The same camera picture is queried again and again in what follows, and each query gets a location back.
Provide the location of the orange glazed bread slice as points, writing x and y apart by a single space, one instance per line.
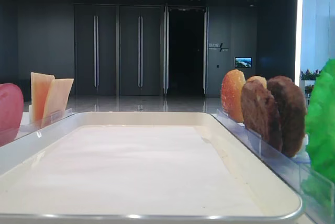
231 88

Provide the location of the clear acrylic bread rack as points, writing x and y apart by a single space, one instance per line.
223 117

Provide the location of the brown meat patty left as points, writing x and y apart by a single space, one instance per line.
260 113

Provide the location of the brown meat patty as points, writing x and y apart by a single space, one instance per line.
260 113
292 109

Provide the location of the tan bread slice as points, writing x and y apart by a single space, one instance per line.
262 80

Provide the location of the yellow cheese slice front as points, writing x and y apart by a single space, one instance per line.
56 101

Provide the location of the brown meat patty right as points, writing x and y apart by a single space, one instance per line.
292 109

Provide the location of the orange cheese slice rear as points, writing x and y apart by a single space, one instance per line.
40 84

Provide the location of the green lettuce leaf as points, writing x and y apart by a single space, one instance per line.
319 123

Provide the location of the red tomato slice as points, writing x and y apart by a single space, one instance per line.
12 106

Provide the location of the clear acrylic lettuce rack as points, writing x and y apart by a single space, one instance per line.
318 195

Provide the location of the dark double door middle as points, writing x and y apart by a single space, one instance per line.
140 50

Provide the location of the dark double door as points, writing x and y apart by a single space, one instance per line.
95 50
140 50

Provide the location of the white paper tray liner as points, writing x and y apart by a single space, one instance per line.
127 170

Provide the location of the dark double door left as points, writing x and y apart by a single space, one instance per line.
95 50

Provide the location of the white rectangular tray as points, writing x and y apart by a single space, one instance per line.
278 202

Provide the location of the clear acrylic patty rack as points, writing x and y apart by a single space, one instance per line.
267 151

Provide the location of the flower planter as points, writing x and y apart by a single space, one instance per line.
307 80

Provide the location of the clear acrylic rack left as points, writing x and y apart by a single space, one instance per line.
39 123

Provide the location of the small wall display screen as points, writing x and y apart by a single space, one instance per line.
243 62

